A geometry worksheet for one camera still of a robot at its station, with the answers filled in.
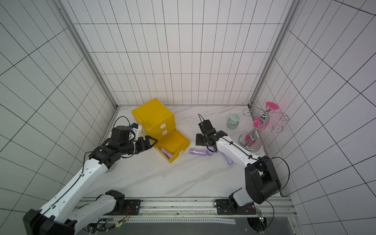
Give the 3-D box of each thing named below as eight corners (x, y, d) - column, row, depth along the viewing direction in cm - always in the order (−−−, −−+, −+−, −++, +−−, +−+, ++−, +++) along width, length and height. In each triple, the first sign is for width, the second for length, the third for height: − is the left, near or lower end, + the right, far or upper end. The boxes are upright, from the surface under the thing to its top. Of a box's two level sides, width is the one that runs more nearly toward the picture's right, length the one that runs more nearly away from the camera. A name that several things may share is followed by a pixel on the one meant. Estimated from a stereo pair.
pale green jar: (227, 129, 106) (230, 121, 99) (226, 121, 111) (228, 113, 103) (237, 129, 106) (240, 121, 99) (235, 121, 111) (238, 113, 103)
